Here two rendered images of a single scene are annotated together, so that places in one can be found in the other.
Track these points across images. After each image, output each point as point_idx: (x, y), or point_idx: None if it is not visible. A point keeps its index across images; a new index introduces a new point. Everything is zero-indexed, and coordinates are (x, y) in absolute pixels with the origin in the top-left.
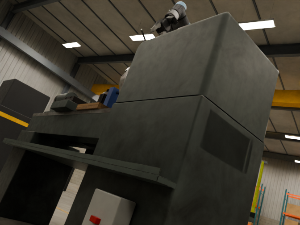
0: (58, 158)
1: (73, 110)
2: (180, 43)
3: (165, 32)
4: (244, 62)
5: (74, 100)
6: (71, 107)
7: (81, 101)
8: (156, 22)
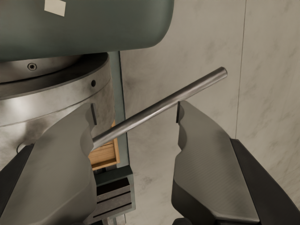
0: None
1: (115, 169)
2: None
3: (39, 210)
4: None
5: (124, 180)
6: (121, 168)
7: (114, 188)
8: (254, 162)
